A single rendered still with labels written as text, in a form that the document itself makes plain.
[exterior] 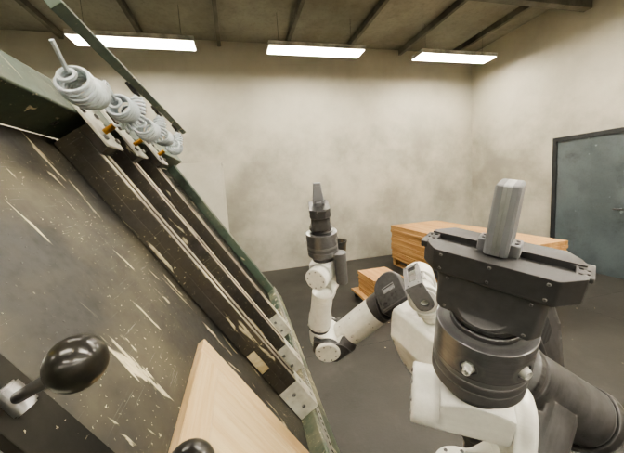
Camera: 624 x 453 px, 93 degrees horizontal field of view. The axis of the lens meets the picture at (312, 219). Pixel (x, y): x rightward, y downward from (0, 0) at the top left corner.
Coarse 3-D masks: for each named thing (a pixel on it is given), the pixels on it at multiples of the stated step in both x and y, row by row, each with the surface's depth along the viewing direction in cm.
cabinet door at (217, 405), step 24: (216, 360) 68; (192, 384) 54; (216, 384) 62; (240, 384) 71; (192, 408) 49; (216, 408) 56; (240, 408) 64; (264, 408) 73; (192, 432) 45; (216, 432) 51; (240, 432) 58; (264, 432) 66; (288, 432) 77
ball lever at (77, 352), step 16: (80, 336) 20; (96, 336) 21; (48, 352) 19; (64, 352) 19; (80, 352) 19; (96, 352) 20; (48, 368) 19; (64, 368) 19; (80, 368) 19; (96, 368) 20; (16, 384) 24; (32, 384) 22; (48, 384) 19; (64, 384) 19; (80, 384) 19; (0, 400) 23; (16, 400) 23; (32, 400) 24; (16, 416) 23
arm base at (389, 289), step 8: (384, 272) 89; (392, 272) 86; (376, 280) 89; (384, 280) 87; (392, 280) 85; (400, 280) 83; (376, 288) 88; (384, 288) 85; (392, 288) 84; (400, 288) 82; (376, 296) 86; (384, 296) 84; (392, 296) 82; (400, 296) 80; (384, 304) 83; (392, 304) 81; (384, 312) 82
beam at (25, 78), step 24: (0, 72) 50; (24, 72) 59; (0, 96) 53; (24, 96) 57; (48, 96) 63; (0, 120) 58; (24, 120) 63; (48, 120) 68; (72, 120) 74; (144, 144) 124; (168, 168) 193
